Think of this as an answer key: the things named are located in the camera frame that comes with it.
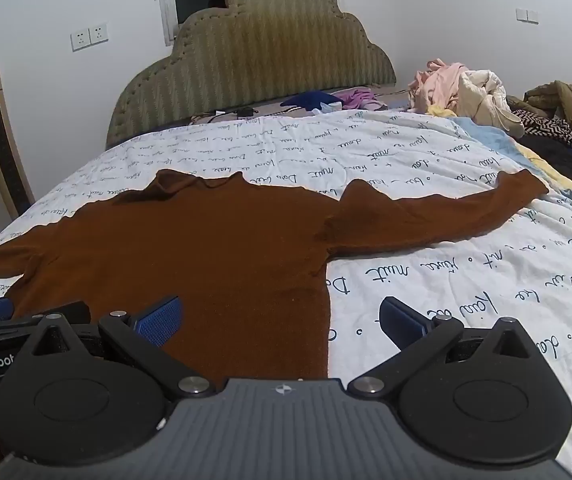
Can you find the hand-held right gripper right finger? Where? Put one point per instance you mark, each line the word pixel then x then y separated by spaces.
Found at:
pixel 400 324

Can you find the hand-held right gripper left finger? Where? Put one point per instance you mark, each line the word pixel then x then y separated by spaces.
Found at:
pixel 160 321

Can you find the brown knit sweater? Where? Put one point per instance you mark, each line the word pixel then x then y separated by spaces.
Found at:
pixel 206 260

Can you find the pink clothes pile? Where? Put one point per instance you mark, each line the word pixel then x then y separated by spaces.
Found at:
pixel 433 82

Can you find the white script-printed blanket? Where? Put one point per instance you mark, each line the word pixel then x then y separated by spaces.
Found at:
pixel 466 285

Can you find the gold tower fan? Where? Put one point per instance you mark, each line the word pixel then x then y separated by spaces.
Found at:
pixel 1 135

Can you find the light blue cloth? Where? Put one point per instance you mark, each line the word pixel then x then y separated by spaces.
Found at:
pixel 488 132

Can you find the purple cloth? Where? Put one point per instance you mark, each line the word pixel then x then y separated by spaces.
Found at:
pixel 358 97

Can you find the cream padded jacket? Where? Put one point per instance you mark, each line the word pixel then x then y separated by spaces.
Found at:
pixel 486 97

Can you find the navy blue cloth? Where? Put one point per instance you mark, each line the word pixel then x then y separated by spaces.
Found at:
pixel 308 99

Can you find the black white zigzag cloth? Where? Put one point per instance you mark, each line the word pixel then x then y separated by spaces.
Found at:
pixel 546 127

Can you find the olive green jacket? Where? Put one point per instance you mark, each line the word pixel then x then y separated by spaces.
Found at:
pixel 566 102

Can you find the olive striped upholstered headboard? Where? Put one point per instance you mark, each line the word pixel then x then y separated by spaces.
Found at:
pixel 266 50

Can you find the white double wall socket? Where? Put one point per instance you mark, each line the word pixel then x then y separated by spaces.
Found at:
pixel 89 37

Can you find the white wall switch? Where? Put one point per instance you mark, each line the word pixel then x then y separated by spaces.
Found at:
pixel 527 15

